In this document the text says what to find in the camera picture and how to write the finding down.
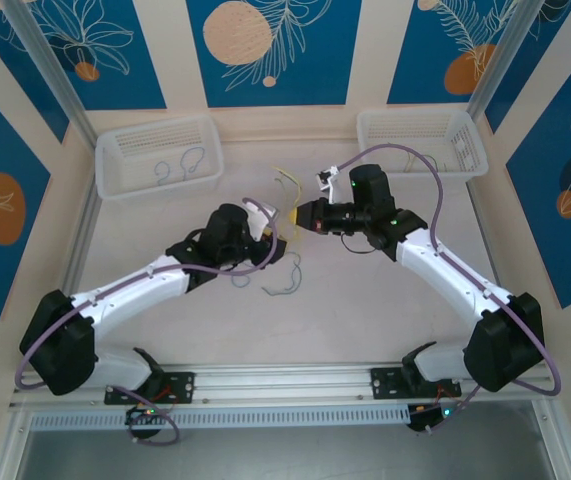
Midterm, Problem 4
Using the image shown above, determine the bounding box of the white plastic mesh basket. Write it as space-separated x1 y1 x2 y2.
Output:
94 114 224 202
356 109 490 179

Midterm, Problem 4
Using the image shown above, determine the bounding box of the black mounting plate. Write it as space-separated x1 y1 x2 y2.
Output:
370 367 464 401
103 370 197 405

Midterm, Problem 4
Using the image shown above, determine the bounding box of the black controller board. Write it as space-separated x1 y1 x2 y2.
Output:
124 404 162 427
408 404 455 434

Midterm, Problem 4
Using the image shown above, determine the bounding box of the grey metal sheet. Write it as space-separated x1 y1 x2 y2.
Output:
14 427 554 480

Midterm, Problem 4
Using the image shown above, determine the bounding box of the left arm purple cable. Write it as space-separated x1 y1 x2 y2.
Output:
14 197 280 446

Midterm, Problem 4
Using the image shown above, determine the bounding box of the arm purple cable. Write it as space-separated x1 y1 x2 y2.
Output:
332 143 563 436
14 197 280 446

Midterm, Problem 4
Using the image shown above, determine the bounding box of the thin black wire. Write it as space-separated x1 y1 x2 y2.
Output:
340 233 377 255

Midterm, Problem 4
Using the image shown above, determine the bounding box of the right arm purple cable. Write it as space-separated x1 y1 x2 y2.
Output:
332 143 563 436

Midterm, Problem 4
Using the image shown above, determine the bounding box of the aluminium frame profile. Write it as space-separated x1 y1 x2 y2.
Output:
2 0 90 132
466 174 512 296
61 124 102 301
0 399 34 480
466 0 536 120
532 399 571 480

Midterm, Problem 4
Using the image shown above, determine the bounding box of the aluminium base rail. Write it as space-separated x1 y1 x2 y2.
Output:
8 363 557 410

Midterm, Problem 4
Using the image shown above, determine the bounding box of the grey slotted cable duct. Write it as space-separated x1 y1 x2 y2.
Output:
29 405 412 433

